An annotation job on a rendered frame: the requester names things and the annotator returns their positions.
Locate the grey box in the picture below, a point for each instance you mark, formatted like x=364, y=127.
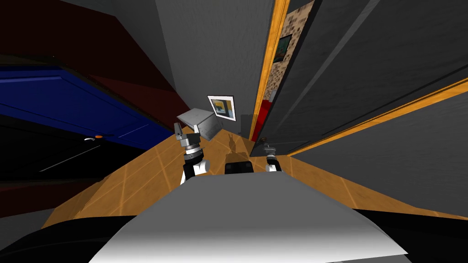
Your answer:
x=206, y=124

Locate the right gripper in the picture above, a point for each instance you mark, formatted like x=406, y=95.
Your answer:
x=269, y=149

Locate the dark grey door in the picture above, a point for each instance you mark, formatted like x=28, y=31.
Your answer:
x=365, y=54

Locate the red furniture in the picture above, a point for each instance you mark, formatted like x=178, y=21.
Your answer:
x=261, y=118

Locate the dark framed green picture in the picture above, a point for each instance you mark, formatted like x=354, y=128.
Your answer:
x=283, y=48

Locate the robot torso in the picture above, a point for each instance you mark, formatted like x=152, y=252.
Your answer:
x=248, y=219

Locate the blue door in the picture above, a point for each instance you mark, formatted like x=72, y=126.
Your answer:
x=62, y=100

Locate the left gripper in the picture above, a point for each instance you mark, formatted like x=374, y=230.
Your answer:
x=189, y=140

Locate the white framed wall picture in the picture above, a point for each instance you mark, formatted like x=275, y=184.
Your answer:
x=223, y=107

